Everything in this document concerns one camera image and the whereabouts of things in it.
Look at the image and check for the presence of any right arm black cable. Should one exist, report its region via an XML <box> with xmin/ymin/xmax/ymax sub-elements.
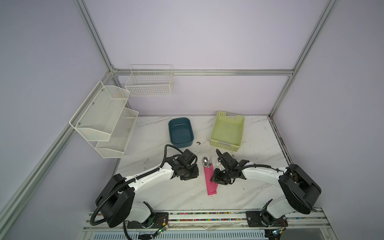
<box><xmin>215</xmin><ymin>148</ymin><xmax>319</xmax><ymax>211</ymax></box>

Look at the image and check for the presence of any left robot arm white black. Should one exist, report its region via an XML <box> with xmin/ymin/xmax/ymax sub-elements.
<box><xmin>89</xmin><ymin>145</ymin><xmax>199</xmax><ymax>228</ymax></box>

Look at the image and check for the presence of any dark teal plastic tub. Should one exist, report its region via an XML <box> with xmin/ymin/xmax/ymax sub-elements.
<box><xmin>168</xmin><ymin>117</ymin><xmax>194</xmax><ymax>149</ymax></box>

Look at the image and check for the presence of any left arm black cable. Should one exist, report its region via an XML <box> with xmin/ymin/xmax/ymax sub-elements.
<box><xmin>89</xmin><ymin>144</ymin><xmax>184</xmax><ymax>240</ymax></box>

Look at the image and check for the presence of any white wire wall basket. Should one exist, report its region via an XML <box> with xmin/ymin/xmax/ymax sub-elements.
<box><xmin>125</xmin><ymin>65</ymin><xmax>174</xmax><ymax>97</ymax></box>

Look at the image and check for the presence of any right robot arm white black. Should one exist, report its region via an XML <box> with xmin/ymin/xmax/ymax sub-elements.
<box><xmin>211</xmin><ymin>150</ymin><xmax>322</xmax><ymax>227</ymax></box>

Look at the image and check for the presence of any light green perforated basket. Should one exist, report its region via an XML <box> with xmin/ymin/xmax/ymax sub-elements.
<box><xmin>210</xmin><ymin>111</ymin><xmax>245</xmax><ymax>152</ymax></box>

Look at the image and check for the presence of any white mesh two-tier shelf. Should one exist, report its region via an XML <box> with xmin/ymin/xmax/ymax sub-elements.
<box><xmin>69</xmin><ymin>82</ymin><xmax>139</xmax><ymax>159</ymax></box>

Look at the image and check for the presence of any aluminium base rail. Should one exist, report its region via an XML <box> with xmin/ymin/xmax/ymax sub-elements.
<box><xmin>80</xmin><ymin>208</ymin><xmax>331</xmax><ymax>233</ymax></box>

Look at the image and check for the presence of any pink paper napkin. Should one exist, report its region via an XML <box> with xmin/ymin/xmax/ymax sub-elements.
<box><xmin>204</xmin><ymin>165</ymin><xmax>218</xmax><ymax>196</ymax></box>

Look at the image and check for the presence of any spoon with teal handle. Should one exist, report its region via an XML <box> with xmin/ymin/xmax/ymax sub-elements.
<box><xmin>202</xmin><ymin>157</ymin><xmax>211</xmax><ymax>168</ymax></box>

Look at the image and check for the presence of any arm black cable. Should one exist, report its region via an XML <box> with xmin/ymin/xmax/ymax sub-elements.
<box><xmin>89</xmin><ymin>144</ymin><xmax>184</xmax><ymax>240</ymax></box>
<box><xmin>215</xmin><ymin>148</ymin><xmax>319</xmax><ymax>211</ymax></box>

